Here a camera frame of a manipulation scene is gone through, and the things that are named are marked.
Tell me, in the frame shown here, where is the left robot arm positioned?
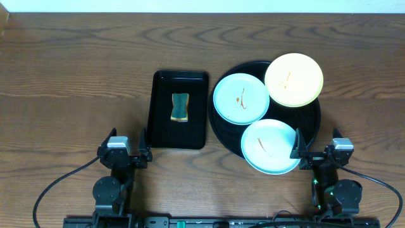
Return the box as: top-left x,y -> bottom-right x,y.
92,129 -> 153,228

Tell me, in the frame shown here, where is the green yellow sponge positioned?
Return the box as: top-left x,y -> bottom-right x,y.
170,93 -> 189,122

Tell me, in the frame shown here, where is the light blue plate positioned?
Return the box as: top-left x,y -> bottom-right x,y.
213,73 -> 270,125
240,119 -> 299,175

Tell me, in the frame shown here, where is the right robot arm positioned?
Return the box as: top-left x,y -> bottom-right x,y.
290,129 -> 363,222

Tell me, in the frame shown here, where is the yellow plate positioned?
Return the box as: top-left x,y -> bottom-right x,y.
265,53 -> 323,108

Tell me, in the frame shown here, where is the black rectangular tray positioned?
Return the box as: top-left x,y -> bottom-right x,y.
147,70 -> 209,149

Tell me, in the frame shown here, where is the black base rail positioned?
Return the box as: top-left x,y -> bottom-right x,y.
62,215 -> 381,228

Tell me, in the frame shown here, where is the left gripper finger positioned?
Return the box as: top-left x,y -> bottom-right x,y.
100,128 -> 116,148
138,129 -> 153,161

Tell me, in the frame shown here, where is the left black cable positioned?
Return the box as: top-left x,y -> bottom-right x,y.
32,155 -> 101,228

